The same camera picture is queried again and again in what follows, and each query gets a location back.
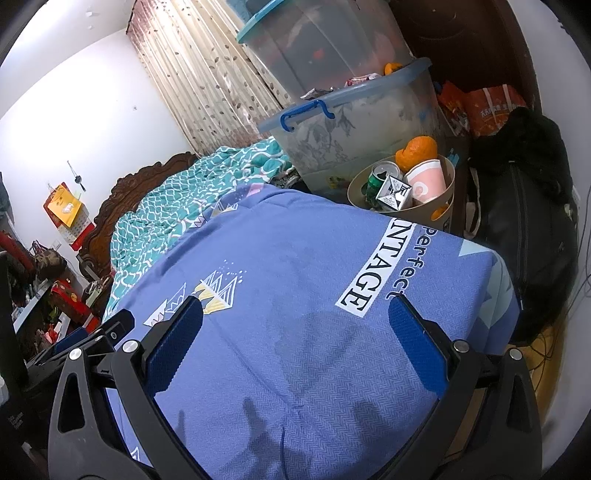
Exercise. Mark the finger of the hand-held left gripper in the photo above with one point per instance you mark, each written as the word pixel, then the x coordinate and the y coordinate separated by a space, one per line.
pixel 104 330

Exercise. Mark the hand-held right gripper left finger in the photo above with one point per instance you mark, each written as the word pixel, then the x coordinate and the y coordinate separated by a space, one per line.
pixel 175 346

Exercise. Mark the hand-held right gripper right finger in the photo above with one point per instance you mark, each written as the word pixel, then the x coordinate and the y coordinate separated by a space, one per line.
pixel 415 346

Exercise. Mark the beige round trash bin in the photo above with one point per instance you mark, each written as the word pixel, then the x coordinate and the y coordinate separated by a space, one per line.
pixel 415 212

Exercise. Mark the black white small carton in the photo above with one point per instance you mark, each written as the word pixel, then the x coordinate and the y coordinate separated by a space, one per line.
pixel 392 191

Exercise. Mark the pink paper cup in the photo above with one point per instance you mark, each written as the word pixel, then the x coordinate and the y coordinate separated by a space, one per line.
pixel 427 182

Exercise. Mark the crushed green can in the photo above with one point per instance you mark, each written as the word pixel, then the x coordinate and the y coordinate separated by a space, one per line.
pixel 381 177

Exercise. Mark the large orange peel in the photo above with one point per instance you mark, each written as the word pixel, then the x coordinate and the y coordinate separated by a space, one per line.
pixel 418 150

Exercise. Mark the dark wooden nightstand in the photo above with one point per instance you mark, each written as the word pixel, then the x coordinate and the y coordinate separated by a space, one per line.
pixel 97 295

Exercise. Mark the red gift box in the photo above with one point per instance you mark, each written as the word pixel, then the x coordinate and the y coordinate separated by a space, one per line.
pixel 69 300

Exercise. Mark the brown handbag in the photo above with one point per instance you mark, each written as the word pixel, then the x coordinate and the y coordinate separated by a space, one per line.
pixel 48 263

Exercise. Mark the dark red clothes pile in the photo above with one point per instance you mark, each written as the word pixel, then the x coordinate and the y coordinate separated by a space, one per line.
pixel 11 249

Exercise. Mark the teal patterned quilt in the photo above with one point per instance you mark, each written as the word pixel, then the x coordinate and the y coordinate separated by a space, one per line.
pixel 161 217

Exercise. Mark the blue printed blanket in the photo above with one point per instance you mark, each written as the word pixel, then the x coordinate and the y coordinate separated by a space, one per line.
pixel 300 277

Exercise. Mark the carved wooden headboard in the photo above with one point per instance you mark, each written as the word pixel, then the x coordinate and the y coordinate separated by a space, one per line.
pixel 120 194

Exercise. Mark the black backpack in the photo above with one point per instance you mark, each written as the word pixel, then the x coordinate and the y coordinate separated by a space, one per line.
pixel 521 207

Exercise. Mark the orange snack packet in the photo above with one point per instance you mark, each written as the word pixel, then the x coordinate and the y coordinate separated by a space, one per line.
pixel 452 108

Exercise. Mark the orange shopping bag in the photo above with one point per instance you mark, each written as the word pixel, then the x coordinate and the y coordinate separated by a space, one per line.
pixel 496 108

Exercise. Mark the crumpled red white packet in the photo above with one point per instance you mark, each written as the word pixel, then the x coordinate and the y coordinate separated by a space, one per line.
pixel 362 81

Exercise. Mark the beige leaf print curtain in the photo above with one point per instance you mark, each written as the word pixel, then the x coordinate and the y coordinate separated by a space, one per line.
pixel 194 69

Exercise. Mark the small orange item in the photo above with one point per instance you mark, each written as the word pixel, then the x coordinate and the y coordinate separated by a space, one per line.
pixel 392 68

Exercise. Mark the clear storage box blue lid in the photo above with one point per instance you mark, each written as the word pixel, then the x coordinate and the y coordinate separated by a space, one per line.
pixel 314 46

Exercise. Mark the red yellow wall calendar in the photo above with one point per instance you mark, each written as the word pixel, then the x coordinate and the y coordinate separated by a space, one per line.
pixel 64 207

